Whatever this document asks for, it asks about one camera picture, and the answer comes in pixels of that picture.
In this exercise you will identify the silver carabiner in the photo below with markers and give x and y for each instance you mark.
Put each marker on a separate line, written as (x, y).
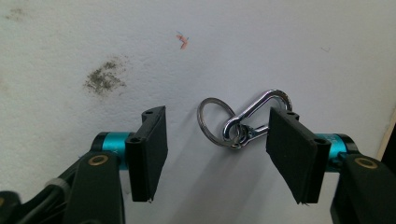
(252, 112)

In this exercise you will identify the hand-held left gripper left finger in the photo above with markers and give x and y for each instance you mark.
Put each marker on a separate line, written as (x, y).
(148, 155)

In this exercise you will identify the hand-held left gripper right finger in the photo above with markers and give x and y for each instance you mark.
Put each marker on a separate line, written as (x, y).
(292, 155)

